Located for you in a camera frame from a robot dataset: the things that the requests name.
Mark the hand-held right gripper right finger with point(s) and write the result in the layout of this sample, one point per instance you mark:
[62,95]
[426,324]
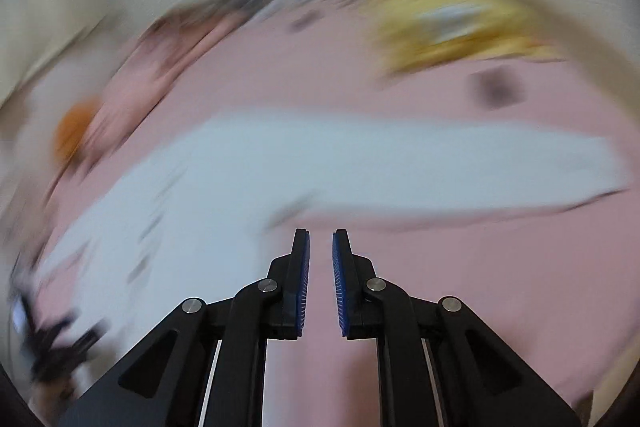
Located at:
[339,287]

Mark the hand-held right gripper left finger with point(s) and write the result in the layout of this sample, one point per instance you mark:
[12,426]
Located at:
[304,287]

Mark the white fleece garment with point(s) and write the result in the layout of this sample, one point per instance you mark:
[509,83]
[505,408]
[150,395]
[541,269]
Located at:
[300,167]

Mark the pink bed sheet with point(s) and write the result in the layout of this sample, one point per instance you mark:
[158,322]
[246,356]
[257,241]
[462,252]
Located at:
[450,257]

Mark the orange round object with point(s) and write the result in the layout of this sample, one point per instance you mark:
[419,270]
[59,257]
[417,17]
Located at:
[73,129]

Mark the pink duvet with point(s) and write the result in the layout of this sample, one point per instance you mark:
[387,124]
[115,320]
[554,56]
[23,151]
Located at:
[150,62]

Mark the yellow blanket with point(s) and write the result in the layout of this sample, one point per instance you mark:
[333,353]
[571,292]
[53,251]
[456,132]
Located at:
[450,27]

